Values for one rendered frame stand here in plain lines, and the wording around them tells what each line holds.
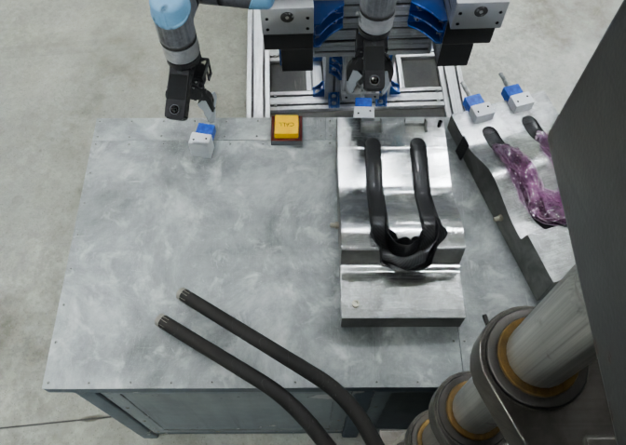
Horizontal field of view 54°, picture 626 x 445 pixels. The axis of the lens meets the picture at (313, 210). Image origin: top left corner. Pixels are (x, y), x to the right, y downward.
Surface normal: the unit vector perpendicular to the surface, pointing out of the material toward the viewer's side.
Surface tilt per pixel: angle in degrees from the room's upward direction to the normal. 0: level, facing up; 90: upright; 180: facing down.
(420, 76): 0
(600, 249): 90
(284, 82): 0
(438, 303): 0
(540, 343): 90
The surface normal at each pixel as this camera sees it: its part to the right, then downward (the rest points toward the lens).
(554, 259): 0.00, -0.48
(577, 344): -0.54, 0.74
